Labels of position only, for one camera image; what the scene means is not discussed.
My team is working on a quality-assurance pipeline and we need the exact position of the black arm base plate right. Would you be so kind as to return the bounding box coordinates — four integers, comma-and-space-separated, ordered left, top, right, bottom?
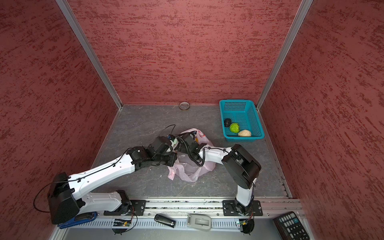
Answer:
222, 200, 263, 217

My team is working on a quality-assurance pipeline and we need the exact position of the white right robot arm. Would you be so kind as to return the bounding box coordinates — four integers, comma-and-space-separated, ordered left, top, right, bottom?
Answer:
175, 133, 262, 217

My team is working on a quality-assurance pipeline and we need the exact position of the circuit board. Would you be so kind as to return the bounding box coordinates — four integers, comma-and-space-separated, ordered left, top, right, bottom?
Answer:
238, 219, 255, 234
113, 219, 132, 227

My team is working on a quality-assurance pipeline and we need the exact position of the teal plastic basket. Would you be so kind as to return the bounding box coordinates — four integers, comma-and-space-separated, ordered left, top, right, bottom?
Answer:
219, 100, 265, 142

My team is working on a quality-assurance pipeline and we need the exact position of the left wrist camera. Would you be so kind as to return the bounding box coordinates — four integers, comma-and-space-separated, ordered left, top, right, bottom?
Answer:
148, 136, 174, 155

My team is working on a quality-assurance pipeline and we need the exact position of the grey plastic handle device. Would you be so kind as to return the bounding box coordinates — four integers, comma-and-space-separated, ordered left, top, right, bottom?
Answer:
187, 214, 212, 232

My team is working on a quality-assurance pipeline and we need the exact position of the black remote stick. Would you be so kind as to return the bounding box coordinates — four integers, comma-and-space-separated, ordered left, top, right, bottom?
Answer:
154, 214, 176, 228

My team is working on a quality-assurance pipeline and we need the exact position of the beige brown fruit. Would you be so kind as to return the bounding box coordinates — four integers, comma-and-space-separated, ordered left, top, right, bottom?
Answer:
238, 130, 252, 137

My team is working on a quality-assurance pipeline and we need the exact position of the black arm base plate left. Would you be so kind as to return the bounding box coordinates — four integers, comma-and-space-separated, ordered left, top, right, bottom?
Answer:
104, 200, 147, 216

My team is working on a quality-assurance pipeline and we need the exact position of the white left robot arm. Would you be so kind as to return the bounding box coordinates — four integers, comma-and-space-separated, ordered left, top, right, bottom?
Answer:
48, 137, 179, 225

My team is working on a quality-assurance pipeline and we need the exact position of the left circuit board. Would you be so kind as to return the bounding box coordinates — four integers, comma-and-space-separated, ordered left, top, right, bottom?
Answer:
113, 219, 132, 227

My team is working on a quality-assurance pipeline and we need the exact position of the aluminium front rail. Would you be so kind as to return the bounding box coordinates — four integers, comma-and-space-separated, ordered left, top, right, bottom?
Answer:
59, 197, 304, 218

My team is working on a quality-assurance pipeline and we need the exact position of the pink plastic bag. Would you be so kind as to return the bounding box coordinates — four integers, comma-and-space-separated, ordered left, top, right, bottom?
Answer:
167, 128, 217, 183

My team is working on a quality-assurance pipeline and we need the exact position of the blue utility tool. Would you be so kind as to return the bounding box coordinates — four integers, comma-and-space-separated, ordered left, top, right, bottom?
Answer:
58, 212, 99, 229

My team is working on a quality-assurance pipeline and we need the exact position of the aluminium corner post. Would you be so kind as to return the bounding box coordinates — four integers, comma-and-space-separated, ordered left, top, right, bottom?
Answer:
56, 0, 124, 111
256, 0, 313, 112

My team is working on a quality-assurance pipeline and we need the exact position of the aluminium corner post right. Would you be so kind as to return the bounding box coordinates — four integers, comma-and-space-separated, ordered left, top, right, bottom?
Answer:
256, 0, 313, 112

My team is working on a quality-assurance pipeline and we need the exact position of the aluminium corner post left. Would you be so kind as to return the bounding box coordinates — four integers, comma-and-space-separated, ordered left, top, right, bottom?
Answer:
56, 0, 124, 111

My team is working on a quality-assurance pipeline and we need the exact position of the dark avocado fruit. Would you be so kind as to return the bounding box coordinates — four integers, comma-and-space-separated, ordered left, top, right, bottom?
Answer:
224, 118, 232, 128

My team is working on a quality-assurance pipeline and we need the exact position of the right circuit board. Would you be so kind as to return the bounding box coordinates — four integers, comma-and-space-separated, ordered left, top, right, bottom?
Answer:
238, 219, 255, 234

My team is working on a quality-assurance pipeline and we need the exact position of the black calculator keypad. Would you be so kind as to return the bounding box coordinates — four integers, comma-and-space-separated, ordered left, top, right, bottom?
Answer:
273, 212, 311, 240

